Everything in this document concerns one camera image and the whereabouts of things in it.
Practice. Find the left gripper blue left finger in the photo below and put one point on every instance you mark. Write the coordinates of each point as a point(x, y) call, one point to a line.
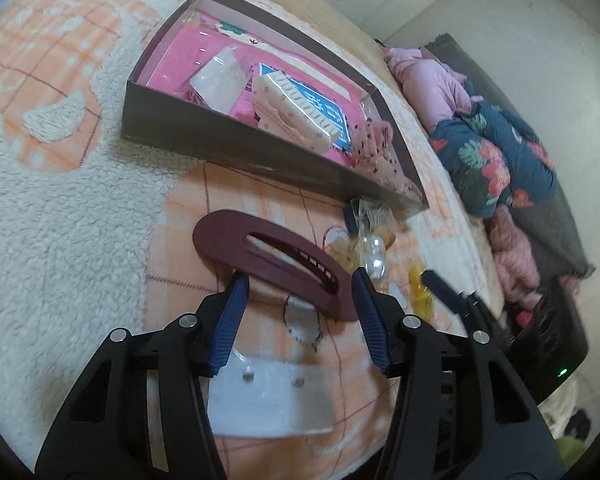
point(233, 305)

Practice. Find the brown cardboard box tray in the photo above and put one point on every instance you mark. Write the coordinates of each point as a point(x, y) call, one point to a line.
point(383, 166)

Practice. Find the small clear plastic bag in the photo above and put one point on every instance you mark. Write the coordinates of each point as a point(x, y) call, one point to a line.
point(219, 83)

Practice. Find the white card with studs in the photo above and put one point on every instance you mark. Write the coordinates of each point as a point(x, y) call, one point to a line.
point(268, 399)

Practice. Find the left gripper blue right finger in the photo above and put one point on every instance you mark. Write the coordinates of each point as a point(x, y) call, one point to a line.
point(376, 316)

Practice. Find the white claw hair clip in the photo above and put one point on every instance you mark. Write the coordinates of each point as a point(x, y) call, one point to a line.
point(284, 111)

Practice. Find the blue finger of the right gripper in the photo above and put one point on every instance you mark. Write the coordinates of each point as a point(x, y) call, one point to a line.
point(452, 299)

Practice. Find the teal floral quilt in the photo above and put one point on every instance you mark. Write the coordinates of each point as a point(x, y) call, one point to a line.
point(494, 158)

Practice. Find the pink quilt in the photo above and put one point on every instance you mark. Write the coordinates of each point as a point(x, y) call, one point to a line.
point(433, 90)

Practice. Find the maroon oval hair clip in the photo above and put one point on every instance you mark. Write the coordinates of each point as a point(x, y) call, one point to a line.
point(277, 256)

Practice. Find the bagged yellow hair rings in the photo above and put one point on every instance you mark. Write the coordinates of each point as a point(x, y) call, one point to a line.
point(420, 292)

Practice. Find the orange white patterned blanket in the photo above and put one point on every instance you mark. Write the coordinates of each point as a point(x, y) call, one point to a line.
point(96, 232)

